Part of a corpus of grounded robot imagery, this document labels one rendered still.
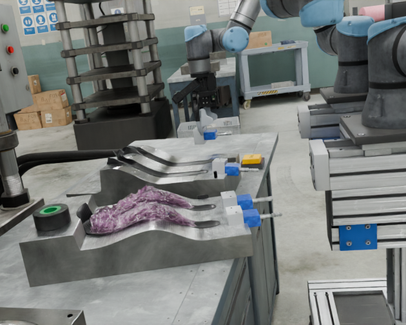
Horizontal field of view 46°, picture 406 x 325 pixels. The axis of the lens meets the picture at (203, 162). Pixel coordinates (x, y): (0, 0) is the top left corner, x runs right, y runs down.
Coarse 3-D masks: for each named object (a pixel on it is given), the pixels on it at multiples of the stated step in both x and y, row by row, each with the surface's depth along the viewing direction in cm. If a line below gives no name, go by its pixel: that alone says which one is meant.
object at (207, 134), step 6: (204, 126) 169; (198, 132) 166; (204, 132) 166; (210, 132) 165; (216, 132) 167; (222, 132) 166; (228, 132) 166; (198, 138) 167; (204, 138) 167; (210, 138) 166; (216, 138) 167
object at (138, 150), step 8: (120, 152) 152; (128, 152) 154; (136, 152) 154; (144, 152) 157; (112, 160) 144; (120, 160) 149; (128, 160) 147; (160, 160) 156; (208, 160) 153; (144, 168) 146; (160, 176) 145; (168, 176) 145; (176, 176) 142
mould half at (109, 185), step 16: (144, 160) 151; (176, 160) 159; (192, 160) 157; (96, 176) 161; (112, 176) 141; (128, 176) 140; (144, 176) 141; (192, 176) 139; (208, 176) 136; (224, 176) 135; (240, 176) 158; (80, 192) 146; (96, 192) 144; (112, 192) 142; (128, 192) 141; (176, 192) 138; (192, 192) 136; (208, 192) 135
